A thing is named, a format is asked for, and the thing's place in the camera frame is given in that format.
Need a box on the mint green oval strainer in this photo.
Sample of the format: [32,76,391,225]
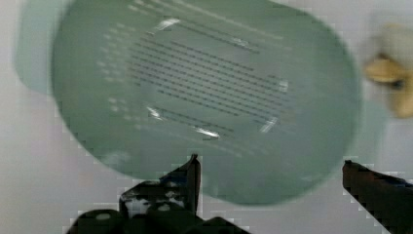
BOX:
[14,0,391,207]

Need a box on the peeled banana toy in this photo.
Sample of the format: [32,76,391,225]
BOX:
[363,22,413,119]

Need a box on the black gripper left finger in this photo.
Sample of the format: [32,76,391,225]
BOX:
[119,153,201,218]

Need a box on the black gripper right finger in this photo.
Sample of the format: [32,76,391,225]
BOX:
[342,160,413,234]

